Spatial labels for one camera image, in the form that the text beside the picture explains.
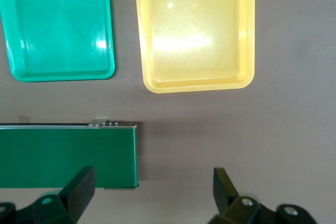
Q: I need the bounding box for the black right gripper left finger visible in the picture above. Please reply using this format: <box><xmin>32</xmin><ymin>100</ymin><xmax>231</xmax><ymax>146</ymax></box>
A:
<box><xmin>0</xmin><ymin>166</ymin><xmax>96</xmax><ymax>224</ymax></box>

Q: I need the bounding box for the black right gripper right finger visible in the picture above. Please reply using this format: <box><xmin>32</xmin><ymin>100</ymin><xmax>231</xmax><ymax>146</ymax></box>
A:
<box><xmin>208</xmin><ymin>167</ymin><xmax>318</xmax><ymax>224</ymax></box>

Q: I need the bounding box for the green belt conveyor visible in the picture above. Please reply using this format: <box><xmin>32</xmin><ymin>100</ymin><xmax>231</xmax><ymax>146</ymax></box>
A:
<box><xmin>0</xmin><ymin>118</ymin><xmax>139</xmax><ymax>190</ymax></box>

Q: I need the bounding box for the yellow plastic tray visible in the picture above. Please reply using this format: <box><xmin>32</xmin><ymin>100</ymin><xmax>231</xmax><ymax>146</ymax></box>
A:
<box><xmin>133</xmin><ymin>0</ymin><xmax>256</xmax><ymax>94</ymax></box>

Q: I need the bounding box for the green plastic tray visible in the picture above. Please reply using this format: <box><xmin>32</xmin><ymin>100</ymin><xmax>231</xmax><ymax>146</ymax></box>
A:
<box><xmin>0</xmin><ymin>0</ymin><xmax>116</xmax><ymax>82</ymax></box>

